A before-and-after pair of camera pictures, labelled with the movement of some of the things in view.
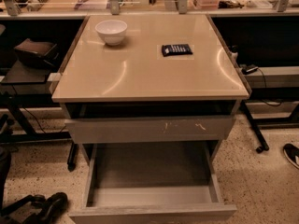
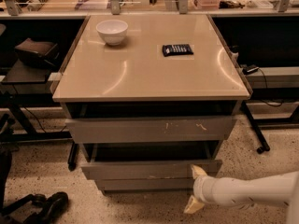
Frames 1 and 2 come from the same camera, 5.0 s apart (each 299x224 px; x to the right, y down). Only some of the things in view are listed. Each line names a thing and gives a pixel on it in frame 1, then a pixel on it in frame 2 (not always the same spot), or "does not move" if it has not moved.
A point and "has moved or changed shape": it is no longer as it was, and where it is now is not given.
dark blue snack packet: x=173 y=49 does not move
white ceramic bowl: x=112 y=31 does not move
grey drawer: x=154 y=183 has moved or changed shape
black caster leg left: x=73 y=156 does not move
